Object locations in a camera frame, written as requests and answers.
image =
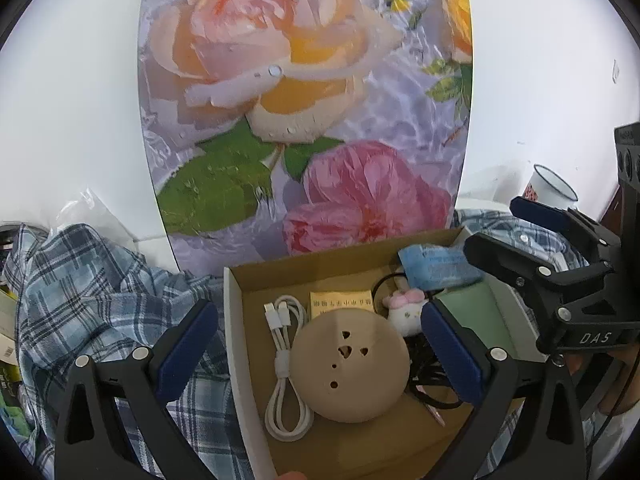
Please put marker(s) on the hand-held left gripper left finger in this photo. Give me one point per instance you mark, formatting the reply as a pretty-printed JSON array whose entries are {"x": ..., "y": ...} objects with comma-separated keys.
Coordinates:
[{"x": 192, "y": 345}]

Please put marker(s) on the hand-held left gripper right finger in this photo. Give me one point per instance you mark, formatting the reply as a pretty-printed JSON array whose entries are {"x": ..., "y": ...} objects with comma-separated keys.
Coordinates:
[{"x": 452, "y": 350}]

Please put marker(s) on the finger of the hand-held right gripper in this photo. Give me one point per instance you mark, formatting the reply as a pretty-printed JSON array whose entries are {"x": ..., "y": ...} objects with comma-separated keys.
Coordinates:
[
  {"x": 540, "y": 215},
  {"x": 500, "y": 255}
]

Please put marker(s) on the white kitty plush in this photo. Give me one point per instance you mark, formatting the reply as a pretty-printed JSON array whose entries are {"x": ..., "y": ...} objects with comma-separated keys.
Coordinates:
[{"x": 405, "y": 312}]

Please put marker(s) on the thin pink stick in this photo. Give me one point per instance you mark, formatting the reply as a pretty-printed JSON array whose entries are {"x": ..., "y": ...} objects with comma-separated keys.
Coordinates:
[{"x": 435, "y": 412}]

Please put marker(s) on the light blue packet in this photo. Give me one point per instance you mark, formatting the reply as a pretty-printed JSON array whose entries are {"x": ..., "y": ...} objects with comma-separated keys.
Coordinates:
[{"x": 435, "y": 265}]

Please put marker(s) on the beige phone case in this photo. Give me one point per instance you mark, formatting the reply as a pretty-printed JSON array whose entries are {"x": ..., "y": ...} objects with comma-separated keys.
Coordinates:
[{"x": 520, "y": 320}]

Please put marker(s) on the beige round silicone pad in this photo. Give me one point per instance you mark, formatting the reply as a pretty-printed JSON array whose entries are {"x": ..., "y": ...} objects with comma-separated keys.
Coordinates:
[{"x": 350, "y": 385}]

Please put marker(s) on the white cardboard box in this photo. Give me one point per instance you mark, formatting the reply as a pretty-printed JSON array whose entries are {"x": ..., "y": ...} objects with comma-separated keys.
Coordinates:
[{"x": 380, "y": 440}]

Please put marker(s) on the gold and blue packet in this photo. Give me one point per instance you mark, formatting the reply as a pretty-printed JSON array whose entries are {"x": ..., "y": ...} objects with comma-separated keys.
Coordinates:
[{"x": 340, "y": 301}]

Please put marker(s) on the person's right hand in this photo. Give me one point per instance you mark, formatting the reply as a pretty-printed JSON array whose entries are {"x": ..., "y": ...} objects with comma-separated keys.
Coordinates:
[{"x": 625, "y": 390}]

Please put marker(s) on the white enamel mug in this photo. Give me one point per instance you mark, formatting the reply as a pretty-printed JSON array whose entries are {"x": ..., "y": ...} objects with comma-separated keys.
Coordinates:
[{"x": 545, "y": 185}]

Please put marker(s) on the blue plaid shirt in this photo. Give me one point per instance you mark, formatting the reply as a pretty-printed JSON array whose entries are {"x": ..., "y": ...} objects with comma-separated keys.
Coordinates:
[{"x": 100, "y": 285}]

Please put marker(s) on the clear plastic bag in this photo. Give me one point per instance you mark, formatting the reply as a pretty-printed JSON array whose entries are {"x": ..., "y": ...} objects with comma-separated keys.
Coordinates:
[{"x": 85, "y": 210}]

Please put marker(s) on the floral rose picture board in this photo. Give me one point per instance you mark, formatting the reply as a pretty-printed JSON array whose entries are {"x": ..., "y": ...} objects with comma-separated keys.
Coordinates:
[{"x": 250, "y": 110}]

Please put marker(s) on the white wall switch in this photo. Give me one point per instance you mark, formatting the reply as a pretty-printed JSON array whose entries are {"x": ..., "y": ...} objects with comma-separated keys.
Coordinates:
[{"x": 616, "y": 71}]

